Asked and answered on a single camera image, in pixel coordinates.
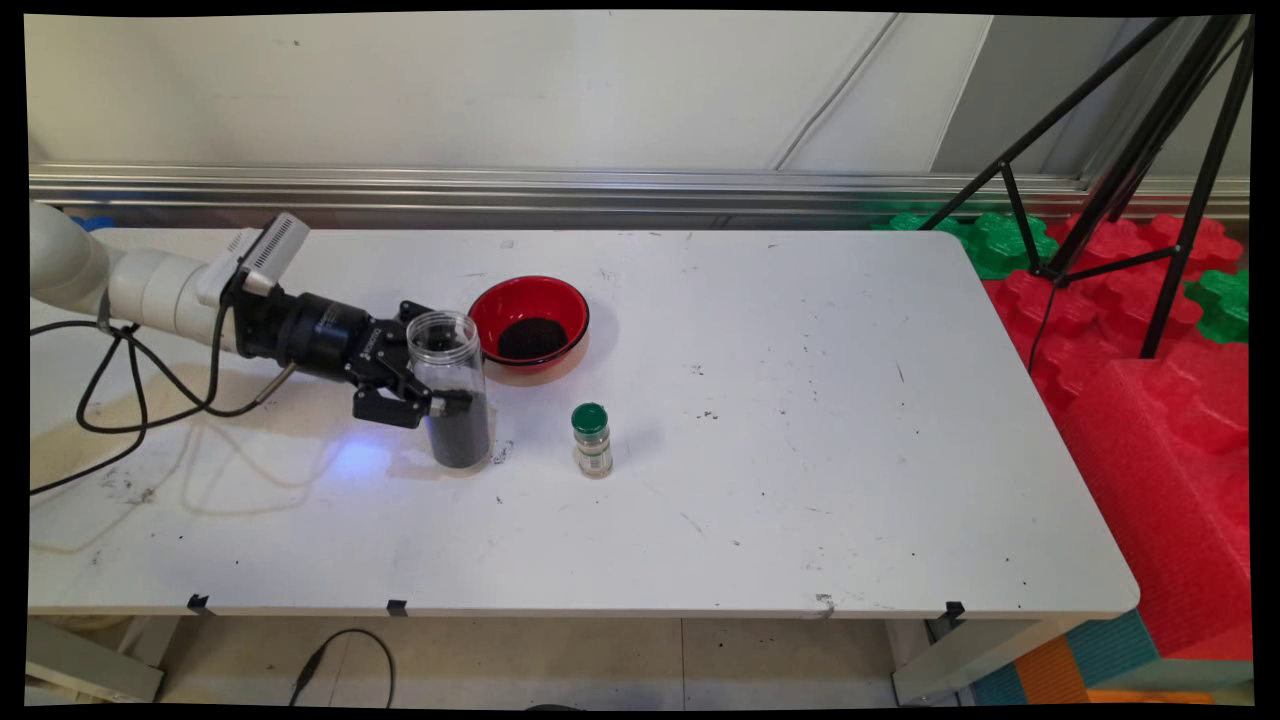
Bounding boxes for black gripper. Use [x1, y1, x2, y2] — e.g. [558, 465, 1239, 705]
[226, 280, 473, 432]

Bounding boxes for clear jar with black seeds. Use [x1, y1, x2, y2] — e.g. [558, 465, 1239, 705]
[405, 310, 493, 471]

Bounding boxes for black seeds heap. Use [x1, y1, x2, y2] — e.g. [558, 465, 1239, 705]
[496, 316, 572, 364]

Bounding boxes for red bowl with black rim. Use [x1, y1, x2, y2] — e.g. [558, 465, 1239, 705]
[467, 275, 591, 387]

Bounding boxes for spice bottle with green lid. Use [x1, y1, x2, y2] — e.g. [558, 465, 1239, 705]
[571, 402, 615, 480]

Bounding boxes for grey table leg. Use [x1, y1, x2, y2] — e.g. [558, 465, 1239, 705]
[890, 615, 1093, 707]
[28, 618, 167, 704]

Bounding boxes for green foam puzzle tile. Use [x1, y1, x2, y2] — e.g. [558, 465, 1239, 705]
[878, 210, 1059, 282]
[1184, 268, 1251, 345]

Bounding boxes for red foam puzzle tiles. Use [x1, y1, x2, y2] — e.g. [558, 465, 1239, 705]
[985, 212, 1246, 411]

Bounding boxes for orange foam floor tile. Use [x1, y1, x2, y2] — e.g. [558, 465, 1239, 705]
[1012, 635, 1093, 706]

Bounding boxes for blue foam floor tile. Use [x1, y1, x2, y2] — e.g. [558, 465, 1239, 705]
[1062, 610, 1161, 689]

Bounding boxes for black tripod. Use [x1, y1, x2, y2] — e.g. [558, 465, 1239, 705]
[915, 15, 1256, 376]

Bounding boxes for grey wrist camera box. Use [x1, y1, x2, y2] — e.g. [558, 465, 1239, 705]
[194, 211, 312, 307]

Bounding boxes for aluminium wall rail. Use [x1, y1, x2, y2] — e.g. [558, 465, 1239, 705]
[30, 163, 1251, 227]

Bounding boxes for black floor cable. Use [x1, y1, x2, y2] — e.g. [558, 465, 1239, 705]
[290, 628, 396, 709]

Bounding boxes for white wall cable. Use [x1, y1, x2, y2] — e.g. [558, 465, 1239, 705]
[774, 14, 903, 172]

